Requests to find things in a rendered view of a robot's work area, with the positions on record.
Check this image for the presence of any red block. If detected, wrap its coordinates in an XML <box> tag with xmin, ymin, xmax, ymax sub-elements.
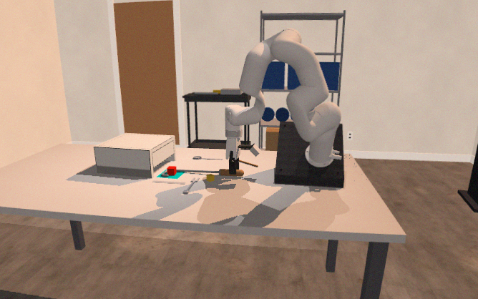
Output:
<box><xmin>167</xmin><ymin>166</ymin><xmax>177</xmax><ymax>175</ymax></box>

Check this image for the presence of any yellow cube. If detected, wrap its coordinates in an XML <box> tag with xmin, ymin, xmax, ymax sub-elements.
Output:
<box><xmin>206</xmin><ymin>174</ymin><xmax>215</xmax><ymax>182</ymax></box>

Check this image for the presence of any teal square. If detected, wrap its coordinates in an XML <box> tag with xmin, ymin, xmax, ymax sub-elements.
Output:
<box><xmin>156</xmin><ymin>172</ymin><xmax>185</xmax><ymax>179</ymax></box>

